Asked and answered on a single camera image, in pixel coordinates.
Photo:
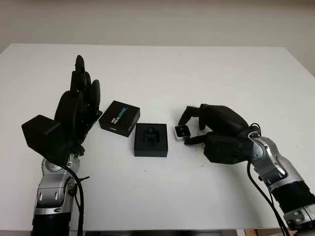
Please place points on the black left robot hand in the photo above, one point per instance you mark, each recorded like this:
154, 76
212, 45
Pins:
73, 110

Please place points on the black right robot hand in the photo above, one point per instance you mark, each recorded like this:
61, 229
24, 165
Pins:
221, 118

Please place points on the small silver camera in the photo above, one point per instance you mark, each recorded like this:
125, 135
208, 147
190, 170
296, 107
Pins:
182, 131

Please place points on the black printed box lid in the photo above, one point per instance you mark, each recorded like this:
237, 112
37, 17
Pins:
118, 118

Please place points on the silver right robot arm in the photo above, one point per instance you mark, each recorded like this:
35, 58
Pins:
278, 167

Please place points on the black box base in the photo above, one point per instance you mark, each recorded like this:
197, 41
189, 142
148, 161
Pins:
150, 151

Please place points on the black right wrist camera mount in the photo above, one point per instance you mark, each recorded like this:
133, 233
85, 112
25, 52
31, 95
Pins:
226, 150

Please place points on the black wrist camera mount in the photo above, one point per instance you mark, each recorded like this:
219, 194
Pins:
226, 150
43, 135

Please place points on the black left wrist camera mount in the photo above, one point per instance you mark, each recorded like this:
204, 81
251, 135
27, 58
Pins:
43, 135

